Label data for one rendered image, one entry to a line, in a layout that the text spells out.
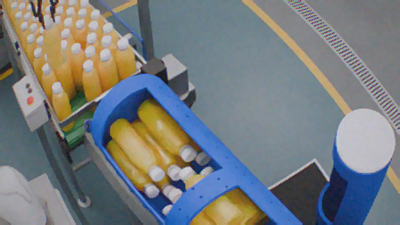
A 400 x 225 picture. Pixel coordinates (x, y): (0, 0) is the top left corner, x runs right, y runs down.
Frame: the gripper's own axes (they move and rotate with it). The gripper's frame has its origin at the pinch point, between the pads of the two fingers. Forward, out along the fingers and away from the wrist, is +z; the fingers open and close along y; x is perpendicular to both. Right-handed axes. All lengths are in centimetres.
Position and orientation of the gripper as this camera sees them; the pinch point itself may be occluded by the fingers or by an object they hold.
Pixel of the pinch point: (47, 17)
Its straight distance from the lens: 182.5
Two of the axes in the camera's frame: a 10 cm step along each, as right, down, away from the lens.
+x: -5.9, -6.0, 5.5
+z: 0.6, 6.4, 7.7
